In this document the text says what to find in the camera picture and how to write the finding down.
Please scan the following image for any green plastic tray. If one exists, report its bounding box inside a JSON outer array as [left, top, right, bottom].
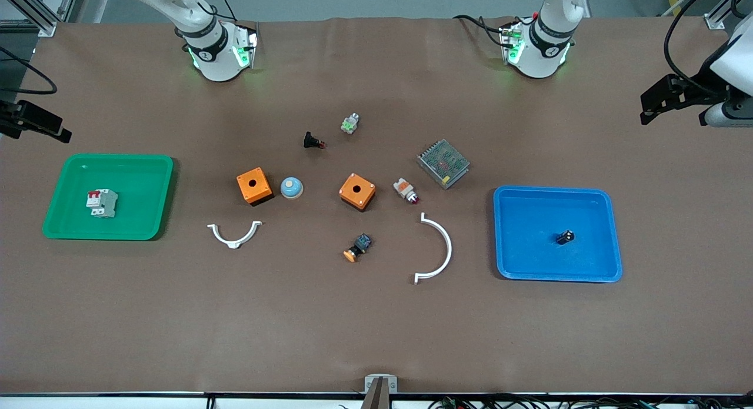
[[42, 154, 175, 241]]

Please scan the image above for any white circuit breaker red switch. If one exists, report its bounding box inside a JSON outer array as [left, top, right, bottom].
[[86, 188, 119, 219]]

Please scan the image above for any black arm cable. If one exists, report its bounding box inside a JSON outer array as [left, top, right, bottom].
[[664, 0, 727, 95], [0, 46, 58, 95]]

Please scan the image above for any metal mesh power supply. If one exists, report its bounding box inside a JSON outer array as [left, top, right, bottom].
[[417, 139, 471, 190]]

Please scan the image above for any yellow mushroom push button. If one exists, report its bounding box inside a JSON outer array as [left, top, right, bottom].
[[343, 233, 372, 263]]

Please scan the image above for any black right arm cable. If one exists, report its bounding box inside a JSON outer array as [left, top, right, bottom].
[[0, 46, 58, 95]]

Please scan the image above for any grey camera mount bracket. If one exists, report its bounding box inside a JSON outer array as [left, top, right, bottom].
[[362, 374, 398, 409]]

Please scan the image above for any white orange red indicator lamp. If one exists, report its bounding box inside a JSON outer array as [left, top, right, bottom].
[[393, 177, 421, 205]]

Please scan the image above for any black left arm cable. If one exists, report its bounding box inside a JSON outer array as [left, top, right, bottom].
[[664, 0, 727, 95]]

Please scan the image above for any large white pipe clamp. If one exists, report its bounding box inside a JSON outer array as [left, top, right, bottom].
[[414, 212, 453, 285]]

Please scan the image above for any aluminium frame profile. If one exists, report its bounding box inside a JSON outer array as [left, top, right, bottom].
[[703, 0, 742, 30], [0, 0, 80, 38]]

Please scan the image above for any black left base cable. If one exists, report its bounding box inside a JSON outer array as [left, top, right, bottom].
[[453, 14, 518, 48]]

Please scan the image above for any small white pipe clamp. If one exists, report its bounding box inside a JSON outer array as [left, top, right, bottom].
[[207, 221, 263, 250]]

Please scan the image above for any orange button box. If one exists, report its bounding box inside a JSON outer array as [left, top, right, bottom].
[[236, 167, 274, 207], [339, 173, 377, 212]]

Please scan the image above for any blue plastic tray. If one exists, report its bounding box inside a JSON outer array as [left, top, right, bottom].
[[493, 185, 624, 283]]

